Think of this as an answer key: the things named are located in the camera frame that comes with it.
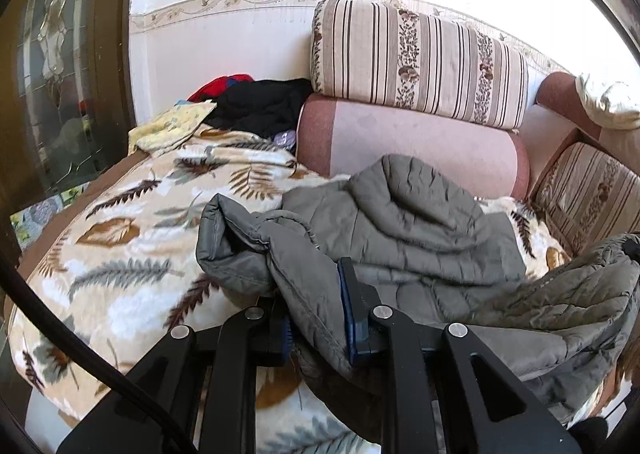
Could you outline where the red cloth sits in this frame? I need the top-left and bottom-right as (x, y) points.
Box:
(187, 75), (256, 104)

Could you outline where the striped floral side cushion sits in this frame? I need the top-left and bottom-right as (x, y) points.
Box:
(531, 141), (640, 257)

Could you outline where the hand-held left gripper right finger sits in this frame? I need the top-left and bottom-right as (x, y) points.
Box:
(337, 258), (568, 454)

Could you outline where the black cable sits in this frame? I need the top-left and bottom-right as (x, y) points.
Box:
(0, 254), (198, 454)

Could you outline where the long striped floral back cushion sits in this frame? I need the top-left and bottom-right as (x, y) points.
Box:
(310, 0), (530, 131)

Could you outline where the leaf printed blanket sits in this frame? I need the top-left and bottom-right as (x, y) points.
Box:
(7, 126), (571, 454)

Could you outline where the yellow patterned cloth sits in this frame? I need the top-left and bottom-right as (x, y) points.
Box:
(128, 100), (217, 156)

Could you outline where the pink bolster cushion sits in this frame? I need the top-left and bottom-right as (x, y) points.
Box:
(295, 71), (603, 202)

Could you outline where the black cloth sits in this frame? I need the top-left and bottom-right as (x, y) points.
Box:
(204, 78), (315, 141)

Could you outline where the grey hooded puffer jacket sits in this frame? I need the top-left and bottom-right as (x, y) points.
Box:
(196, 154), (640, 427)

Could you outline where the white cloth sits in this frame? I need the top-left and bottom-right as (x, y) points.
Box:
(574, 73), (640, 131)

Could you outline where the wooden door with stained glass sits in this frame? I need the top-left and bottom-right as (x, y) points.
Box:
(0, 0), (138, 255)

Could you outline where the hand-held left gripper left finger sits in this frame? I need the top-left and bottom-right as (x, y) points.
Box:
(57, 296), (296, 454)

